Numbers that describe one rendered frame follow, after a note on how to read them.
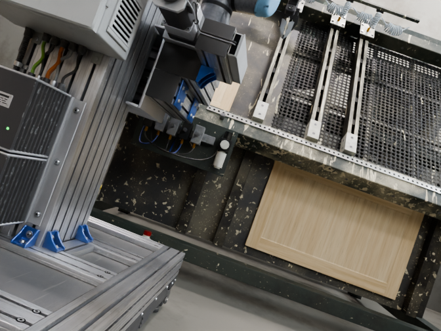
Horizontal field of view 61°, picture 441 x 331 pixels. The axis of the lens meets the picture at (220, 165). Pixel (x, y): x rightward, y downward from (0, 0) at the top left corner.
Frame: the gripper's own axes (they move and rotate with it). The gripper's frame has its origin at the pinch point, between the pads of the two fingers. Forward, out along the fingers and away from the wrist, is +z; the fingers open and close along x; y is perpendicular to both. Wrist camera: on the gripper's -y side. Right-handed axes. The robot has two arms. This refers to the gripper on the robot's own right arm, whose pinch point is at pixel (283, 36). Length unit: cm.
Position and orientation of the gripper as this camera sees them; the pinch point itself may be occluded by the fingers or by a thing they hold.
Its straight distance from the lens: 197.5
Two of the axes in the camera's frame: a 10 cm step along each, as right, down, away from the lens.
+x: -9.3, -3.4, 1.2
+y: 2.5, -3.7, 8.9
